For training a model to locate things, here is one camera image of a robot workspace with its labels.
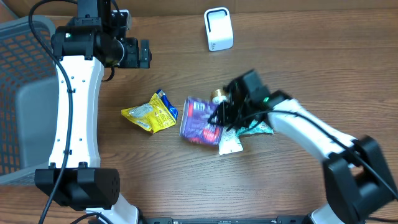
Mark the yellow blue snack packet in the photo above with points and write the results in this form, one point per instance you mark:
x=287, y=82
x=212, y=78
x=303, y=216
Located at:
x=156, y=115

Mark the white barcode scanner stand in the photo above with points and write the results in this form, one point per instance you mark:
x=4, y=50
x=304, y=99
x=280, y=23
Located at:
x=219, y=30

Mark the white tube with gold cap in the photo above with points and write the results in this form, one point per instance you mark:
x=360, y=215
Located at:
x=229, y=142

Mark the grey plastic mesh basket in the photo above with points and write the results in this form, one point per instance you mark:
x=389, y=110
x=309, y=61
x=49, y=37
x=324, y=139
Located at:
x=29, y=102

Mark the purple Carefree pad pack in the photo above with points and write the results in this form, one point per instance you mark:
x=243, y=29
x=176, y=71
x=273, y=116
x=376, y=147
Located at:
x=195, y=126

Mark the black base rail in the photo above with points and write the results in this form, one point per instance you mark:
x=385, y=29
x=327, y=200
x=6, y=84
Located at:
x=289, y=219

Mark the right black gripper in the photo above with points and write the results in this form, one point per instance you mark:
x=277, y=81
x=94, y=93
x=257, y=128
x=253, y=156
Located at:
x=226, y=110

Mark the teal wet wipes pack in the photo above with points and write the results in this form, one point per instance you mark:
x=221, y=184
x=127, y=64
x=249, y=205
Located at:
x=256, y=127

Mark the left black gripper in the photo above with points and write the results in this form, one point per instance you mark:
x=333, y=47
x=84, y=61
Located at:
x=136, y=60

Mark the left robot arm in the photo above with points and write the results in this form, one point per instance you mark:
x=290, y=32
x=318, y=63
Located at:
x=81, y=50

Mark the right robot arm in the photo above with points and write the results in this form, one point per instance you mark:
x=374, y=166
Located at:
x=357, y=179

